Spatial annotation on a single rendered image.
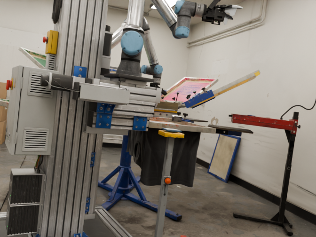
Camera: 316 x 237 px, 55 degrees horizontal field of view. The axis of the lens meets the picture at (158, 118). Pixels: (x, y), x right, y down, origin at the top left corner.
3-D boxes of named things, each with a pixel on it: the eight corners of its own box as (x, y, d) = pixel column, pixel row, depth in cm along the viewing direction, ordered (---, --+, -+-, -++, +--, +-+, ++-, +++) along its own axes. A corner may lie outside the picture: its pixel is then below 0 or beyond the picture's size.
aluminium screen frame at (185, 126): (215, 133, 222) (216, 128, 222) (138, 126, 204) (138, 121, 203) (175, 122, 297) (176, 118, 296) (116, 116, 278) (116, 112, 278)
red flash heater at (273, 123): (286, 129, 338) (287, 119, 338) (296, 132, 293) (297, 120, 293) (230, 122, 350) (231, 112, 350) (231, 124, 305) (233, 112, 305)
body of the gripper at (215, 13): (221, 25, 172) (200, 22, 171) (222, 11, 173) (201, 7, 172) (225, 20, 165) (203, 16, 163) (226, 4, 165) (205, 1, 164)
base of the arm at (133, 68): (122, 74, 169) (124, 56, 169) (112, 74, 182) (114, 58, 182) (146, 78, 177) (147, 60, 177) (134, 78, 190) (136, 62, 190)
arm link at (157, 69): (148, 10, 232) (166, 71, 248) (141, 12, 242) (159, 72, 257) (136, 14, 227) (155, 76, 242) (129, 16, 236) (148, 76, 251)
